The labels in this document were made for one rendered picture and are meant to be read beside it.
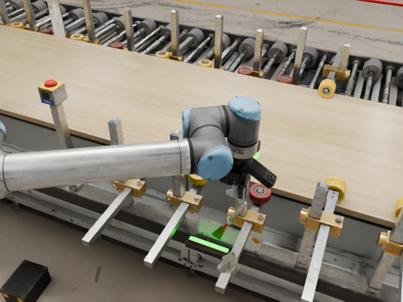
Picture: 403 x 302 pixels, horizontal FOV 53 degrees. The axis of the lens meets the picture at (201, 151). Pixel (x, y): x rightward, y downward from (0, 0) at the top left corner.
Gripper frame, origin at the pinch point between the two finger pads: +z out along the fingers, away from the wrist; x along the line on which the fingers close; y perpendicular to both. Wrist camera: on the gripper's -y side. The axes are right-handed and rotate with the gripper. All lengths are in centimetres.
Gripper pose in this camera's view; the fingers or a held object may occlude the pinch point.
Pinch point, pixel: (243, 200)
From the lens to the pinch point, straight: 132.6
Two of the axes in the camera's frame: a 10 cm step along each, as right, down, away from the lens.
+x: -4.0, 5.7, -7.2
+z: -0.1, 7.8, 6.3
